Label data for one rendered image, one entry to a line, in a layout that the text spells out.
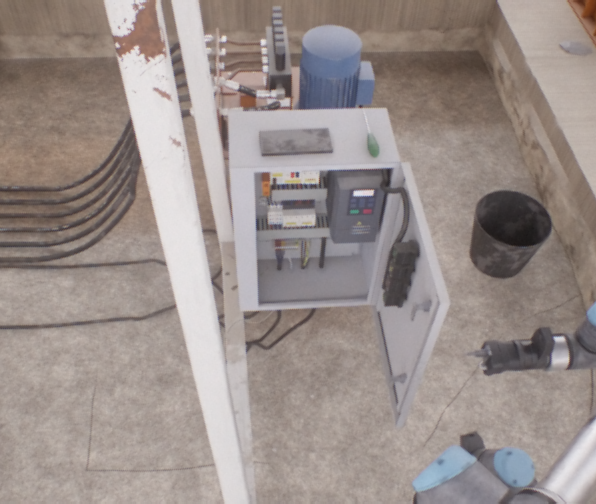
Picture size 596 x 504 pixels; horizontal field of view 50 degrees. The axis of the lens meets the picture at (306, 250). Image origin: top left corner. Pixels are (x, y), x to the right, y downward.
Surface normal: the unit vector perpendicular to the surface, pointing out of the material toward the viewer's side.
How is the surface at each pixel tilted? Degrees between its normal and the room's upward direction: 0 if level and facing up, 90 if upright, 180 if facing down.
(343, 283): 0
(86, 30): 90
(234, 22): 90
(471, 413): 0
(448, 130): 0
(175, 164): 81
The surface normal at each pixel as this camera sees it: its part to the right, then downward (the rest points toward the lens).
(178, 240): 0.09, 0.67
